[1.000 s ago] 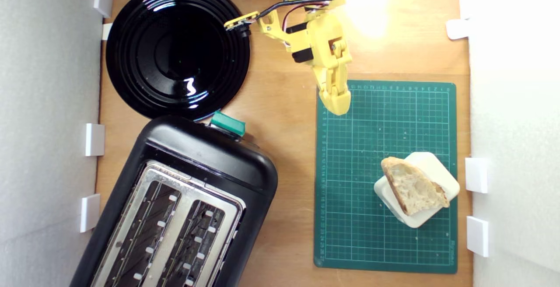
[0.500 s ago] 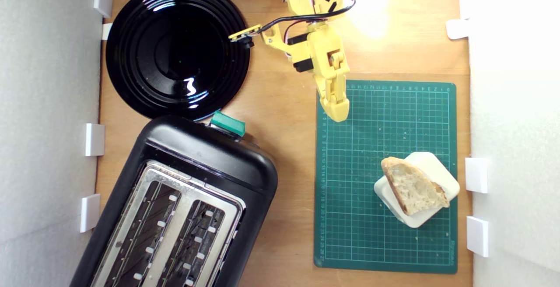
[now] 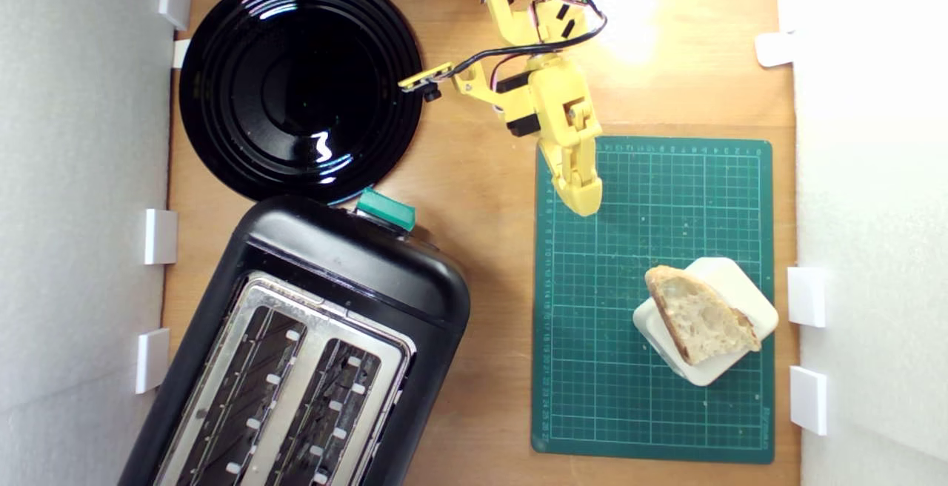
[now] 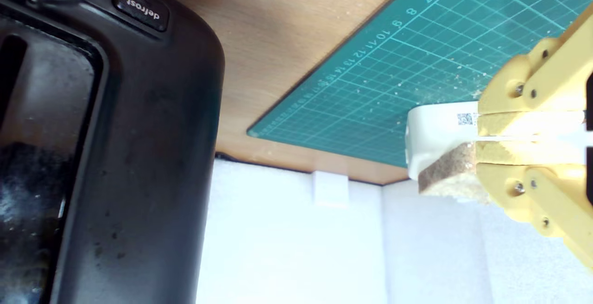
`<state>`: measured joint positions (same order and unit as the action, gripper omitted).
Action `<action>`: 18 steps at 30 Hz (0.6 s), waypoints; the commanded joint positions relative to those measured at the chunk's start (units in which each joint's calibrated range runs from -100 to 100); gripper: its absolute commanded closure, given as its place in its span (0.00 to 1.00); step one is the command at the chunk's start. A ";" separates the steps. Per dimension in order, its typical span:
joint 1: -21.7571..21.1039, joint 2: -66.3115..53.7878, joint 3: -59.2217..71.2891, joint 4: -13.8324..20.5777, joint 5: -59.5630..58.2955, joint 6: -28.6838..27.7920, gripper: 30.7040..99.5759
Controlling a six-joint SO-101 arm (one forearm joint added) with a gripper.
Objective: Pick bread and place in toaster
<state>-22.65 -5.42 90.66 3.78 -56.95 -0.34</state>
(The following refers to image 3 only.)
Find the yellow wrist camera module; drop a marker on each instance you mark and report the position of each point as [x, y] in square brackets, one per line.
[432, 92]

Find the black round plate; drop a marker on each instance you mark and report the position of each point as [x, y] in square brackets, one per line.
[296, 86]

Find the white rounded block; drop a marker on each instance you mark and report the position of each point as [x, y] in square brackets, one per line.
[740, 293]

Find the black two-slot toaster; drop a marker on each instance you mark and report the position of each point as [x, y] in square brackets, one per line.
[355, 264]

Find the green cutting mat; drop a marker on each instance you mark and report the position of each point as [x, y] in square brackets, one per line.
[607, 286]

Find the brown bread slice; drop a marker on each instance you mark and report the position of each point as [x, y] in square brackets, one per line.
[700, 319]

